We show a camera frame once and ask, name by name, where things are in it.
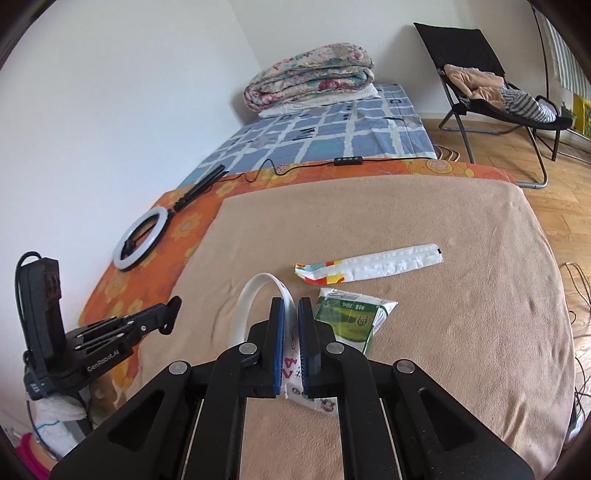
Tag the striped hanging cloth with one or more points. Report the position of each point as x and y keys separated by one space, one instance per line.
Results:
x=568 y=60

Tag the folded white sheet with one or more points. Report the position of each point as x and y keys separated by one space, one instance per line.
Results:
x=286 y=110

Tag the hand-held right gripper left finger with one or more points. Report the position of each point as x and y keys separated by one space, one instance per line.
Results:
x=277 y=341

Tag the beige garment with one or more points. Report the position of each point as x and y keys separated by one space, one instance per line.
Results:
x=475 y=83

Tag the long white snack wrapper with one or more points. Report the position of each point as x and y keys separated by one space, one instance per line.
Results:
x=392 y=263

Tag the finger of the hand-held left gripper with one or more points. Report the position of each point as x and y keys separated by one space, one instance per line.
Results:
x=157 y=311
x=138 y=334

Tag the folded floral quilt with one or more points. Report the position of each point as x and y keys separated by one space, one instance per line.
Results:
x=309 y=74

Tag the person's left hand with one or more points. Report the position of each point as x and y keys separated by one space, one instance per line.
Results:
x=53 y=415

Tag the black folding chair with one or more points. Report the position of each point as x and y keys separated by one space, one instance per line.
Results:
x=461 y=46

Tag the yellow plastic crate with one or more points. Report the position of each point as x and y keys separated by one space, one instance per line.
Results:
x=582 y=115

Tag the striped garment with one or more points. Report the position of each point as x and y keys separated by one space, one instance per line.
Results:
x=526 y=106

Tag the person's left forearm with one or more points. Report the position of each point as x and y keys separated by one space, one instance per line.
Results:
x=30 y=457

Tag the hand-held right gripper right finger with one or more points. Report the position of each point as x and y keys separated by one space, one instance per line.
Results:
x=304 y=341

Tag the tan towel blanket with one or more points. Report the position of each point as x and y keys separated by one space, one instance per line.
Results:
x=461 y=346

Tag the blue checked bed sheet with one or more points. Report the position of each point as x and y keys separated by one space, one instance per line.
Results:
x=323 y=138

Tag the black clothes rack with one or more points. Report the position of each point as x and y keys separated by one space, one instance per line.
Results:
x=547 y=78

